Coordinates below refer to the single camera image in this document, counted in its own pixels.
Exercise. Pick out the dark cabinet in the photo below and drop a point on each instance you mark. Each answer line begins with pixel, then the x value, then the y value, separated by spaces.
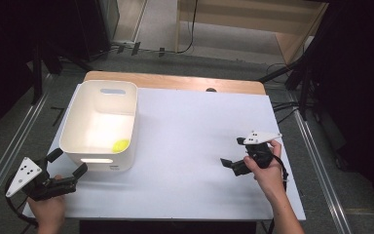
pixel 84 26

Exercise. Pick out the person's left hand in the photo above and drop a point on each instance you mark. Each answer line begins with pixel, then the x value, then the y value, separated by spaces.
pixel 49 211

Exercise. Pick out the black tripod stand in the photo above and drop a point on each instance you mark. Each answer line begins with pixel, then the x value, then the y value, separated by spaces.
pixel 305 71

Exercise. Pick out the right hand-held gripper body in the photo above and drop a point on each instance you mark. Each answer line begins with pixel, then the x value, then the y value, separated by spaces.
pixel 261 152

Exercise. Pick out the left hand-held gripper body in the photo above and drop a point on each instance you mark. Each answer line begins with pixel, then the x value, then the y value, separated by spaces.
pixel 37 190

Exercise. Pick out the person's right hand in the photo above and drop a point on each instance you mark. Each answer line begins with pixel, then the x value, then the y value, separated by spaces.
pixel 268 180

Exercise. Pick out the yellow tennis ball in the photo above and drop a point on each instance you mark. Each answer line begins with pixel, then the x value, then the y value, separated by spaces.
pixel 121 146

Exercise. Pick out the light wooden cabinet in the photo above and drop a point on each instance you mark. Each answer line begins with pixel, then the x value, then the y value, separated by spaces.
pixel 240 16

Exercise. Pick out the white plastic bin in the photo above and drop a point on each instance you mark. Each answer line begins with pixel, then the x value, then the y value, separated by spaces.
pixel 99 126

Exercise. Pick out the wooden table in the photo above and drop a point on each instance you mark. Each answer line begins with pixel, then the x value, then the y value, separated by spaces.
pixel 175 81

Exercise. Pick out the white board table cover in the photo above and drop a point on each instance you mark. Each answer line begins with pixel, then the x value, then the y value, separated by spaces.
pixel 188 182

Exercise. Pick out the metal floor rail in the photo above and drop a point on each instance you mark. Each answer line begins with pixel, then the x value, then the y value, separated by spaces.
pixel 9 156
pixel 321 175

